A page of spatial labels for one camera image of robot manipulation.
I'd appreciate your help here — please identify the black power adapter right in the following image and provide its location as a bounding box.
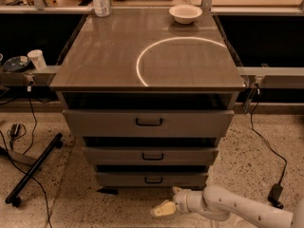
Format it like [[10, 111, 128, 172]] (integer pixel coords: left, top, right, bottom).
[[268, 183, 283, 209]]

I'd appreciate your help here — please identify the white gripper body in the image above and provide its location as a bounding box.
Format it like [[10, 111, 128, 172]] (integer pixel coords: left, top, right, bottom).
[[173, 189, 190, 214]]

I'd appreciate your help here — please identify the dark blue plate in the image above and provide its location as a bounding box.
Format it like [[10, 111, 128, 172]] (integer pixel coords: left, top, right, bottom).
[[3, 56, 30, 72]]

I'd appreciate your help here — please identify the grey bottom drawer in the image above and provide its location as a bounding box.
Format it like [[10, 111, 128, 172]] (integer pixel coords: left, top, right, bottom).
[[96, 172, 208, 187]]

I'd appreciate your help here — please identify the grey middle drawer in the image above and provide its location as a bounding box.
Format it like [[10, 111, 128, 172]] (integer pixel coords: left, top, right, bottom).
[[83, 147, 218, 165]]

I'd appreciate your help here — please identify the black cable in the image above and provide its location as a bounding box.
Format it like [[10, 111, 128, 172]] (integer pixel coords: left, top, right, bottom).
[[0, 85, 53, 228], [249, 83, 289, 185]]

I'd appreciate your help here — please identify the white bowl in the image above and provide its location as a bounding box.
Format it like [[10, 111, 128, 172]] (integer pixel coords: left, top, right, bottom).
[[169, 4, 202, 25]]

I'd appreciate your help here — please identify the black bar with wheels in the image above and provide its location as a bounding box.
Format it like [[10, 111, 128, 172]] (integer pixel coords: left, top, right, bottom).
[[5, 133, 63, 207]]

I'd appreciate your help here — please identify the white paper cup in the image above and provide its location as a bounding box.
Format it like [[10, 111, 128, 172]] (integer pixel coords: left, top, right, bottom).
[[28, 49, 47, 69]]

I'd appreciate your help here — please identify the grey top drawer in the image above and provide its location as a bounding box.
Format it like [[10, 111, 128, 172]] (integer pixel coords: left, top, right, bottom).
[[63, 109, 234, 138]]

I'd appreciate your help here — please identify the grey drawer cabinet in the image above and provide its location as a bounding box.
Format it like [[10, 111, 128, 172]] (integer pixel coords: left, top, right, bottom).
[[49, 6, 247, 195]]

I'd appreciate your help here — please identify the grey drawer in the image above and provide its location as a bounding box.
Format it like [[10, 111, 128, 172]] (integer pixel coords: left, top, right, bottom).
[[63, 109, 234, 138], [83, 147, 218, 165], [96, 172, 208, 187]]

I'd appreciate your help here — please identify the black cable right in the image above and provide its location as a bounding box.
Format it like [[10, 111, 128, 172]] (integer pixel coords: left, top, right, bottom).
[[249, 83, 289, 185]]

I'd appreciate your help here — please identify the black adapter left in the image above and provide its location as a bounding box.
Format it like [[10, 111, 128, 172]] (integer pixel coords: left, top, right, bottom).
[[9, 123, 20, 139]]

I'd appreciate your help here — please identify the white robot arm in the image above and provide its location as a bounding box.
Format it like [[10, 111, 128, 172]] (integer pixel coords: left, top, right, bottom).
[[150, 185, 304, 228]]

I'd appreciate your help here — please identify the black cable left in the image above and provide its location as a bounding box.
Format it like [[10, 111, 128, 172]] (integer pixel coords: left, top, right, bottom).
[[0, 85, 53, 228]]

